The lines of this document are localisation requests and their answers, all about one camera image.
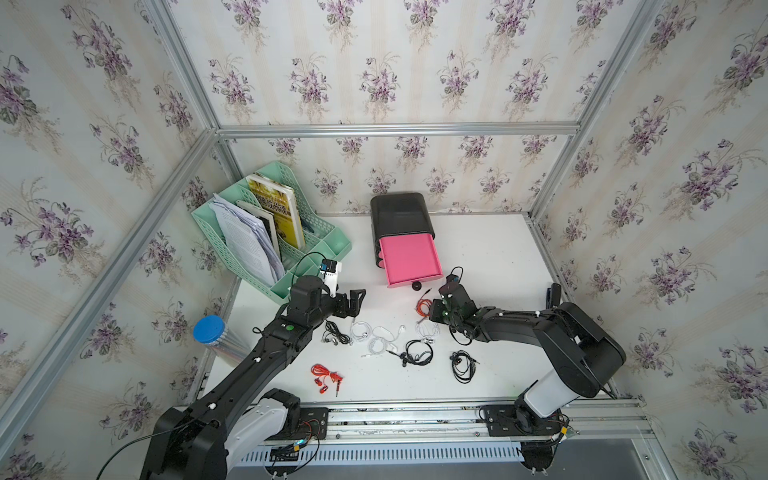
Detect white earphones middle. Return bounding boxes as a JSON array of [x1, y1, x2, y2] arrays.
[[364, 325, 406, 357]]

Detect green plastic file organizer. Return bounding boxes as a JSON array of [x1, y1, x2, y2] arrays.
[[192, 161, 352, 304]]

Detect pink top drawer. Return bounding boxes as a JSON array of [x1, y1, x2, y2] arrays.
[[379, 233, 443, 288]]

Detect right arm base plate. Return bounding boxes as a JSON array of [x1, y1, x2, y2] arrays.
[[478, 402, 570, 437]]

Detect white earphones left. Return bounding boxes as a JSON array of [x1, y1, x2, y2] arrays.
[[349, 319, 373, 342]]

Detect white paper stack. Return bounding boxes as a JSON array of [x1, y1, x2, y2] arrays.
[[209, 195, 285, 287]]

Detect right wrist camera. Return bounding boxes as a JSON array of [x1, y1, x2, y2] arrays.
[[446, 266, 464, 283]]

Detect aluminium front rail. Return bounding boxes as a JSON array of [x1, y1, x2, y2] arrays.
[[301, 397, 656, 445]]

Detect black stapler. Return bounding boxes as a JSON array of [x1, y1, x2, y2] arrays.
[[545, 283, 562, 309]]

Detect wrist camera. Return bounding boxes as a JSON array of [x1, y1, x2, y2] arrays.
[[319, 259, 341, 297], [446, 266, 464, 283]]

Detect red earphones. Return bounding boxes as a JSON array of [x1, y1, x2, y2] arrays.
[[415, 289, 432, 319], [310, 363, 344, 396]]

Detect white earphones right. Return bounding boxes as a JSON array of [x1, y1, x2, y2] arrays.
[[415, 319, 440, 344]]

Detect black earphones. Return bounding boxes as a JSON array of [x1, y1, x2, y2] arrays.
[[321, 320, 352, 346], [449, 350, 479, 385], [385, 339, 434, 368]]

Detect blue lid plastic jar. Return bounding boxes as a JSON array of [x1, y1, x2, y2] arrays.
[[193, 315, 251, 366]]

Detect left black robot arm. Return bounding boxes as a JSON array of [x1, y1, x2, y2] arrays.
[[139, 276, 366, 479]]

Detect yellow book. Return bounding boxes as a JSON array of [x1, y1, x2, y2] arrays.
[[246, 173, 306, 250]]

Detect black earphones middle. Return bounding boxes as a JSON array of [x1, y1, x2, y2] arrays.
[[385, 339, 434, 368]]

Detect black earphones left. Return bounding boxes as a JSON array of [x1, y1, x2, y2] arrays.
[[321, 320, 352, 346]]

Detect white earphones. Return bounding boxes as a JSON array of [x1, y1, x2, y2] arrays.
[[364, 325, 406, 357], [349, 319, 373, 342], [415, 319, 440, 344]]

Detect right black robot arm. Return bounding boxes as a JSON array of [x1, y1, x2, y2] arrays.
[[427, 274, 627, 432]]

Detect black earphones right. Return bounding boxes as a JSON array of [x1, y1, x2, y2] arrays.
[[449, 350, 479, 385]]

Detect black pink drawer cabinet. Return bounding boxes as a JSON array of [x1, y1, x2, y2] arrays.
[[370, 192, 435, 291]]

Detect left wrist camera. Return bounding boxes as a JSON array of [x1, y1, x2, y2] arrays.
[[319, 259, 341, 297]]

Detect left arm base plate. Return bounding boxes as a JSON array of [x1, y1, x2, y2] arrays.
[[267, 407, 330, 442]]

